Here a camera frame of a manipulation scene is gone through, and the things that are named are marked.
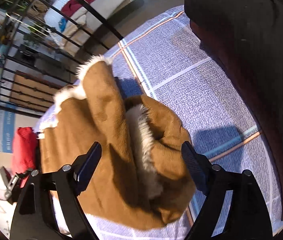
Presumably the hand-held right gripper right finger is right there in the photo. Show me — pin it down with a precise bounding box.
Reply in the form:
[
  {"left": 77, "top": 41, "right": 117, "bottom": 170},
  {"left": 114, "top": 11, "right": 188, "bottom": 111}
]
[{"left": 181, "top": 141, "right": 273, "bottom": 240}]

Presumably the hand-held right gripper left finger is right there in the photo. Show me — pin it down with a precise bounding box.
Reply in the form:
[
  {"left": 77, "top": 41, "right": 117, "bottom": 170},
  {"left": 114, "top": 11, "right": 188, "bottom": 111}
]
[{"left": 9, "top": 142, "right": 102, "bottom": 240}]

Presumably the black garment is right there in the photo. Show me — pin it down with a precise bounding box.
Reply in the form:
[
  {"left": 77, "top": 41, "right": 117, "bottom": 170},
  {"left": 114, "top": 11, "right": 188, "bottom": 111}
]
[{"left": 184, "top": 0, "right": 283, "bottom": 228}]

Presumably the red cloth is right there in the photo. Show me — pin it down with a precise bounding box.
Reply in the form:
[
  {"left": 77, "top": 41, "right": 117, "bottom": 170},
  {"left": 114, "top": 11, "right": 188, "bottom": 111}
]
[{"left": 61, "top": 0, "right": 117, "bottom": 17}]

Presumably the wooden cabinet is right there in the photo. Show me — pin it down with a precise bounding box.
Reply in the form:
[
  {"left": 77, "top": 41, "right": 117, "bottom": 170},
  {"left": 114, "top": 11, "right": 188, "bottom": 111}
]
[{"left": 9, "top": 70, "right": 64, "bottom": 113}]

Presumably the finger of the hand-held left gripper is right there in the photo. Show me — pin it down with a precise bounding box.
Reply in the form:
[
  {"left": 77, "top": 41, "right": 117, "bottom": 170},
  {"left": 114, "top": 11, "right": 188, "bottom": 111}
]
[{"left": 15, "top": 169, "right": 33, "bottom": 181}]

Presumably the blue plaid bed sheet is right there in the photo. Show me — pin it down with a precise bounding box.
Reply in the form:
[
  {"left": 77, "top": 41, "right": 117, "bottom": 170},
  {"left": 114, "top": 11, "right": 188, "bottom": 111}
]
[{"left": 33, "top": 5, "right": 283, "bottom": 240}]

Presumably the black iron bed frame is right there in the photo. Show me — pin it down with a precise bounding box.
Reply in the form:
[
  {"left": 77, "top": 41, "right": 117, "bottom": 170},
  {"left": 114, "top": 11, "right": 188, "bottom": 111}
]
[{"left": 0, "top": 0, "right": 124, "bottom": 115}]

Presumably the brown fur-lined suede coat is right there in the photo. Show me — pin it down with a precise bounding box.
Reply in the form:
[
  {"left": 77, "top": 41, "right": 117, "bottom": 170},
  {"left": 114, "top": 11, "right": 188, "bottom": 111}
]
[{"left": 38, "top": 55, "right": 197, "bottom": 232}]

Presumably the red puffer jacket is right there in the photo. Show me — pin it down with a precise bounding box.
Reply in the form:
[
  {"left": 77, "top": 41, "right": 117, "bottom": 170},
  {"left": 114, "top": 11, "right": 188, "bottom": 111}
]
[{"left": 11, "top": 127, "right": 40, "bottom": 178}]

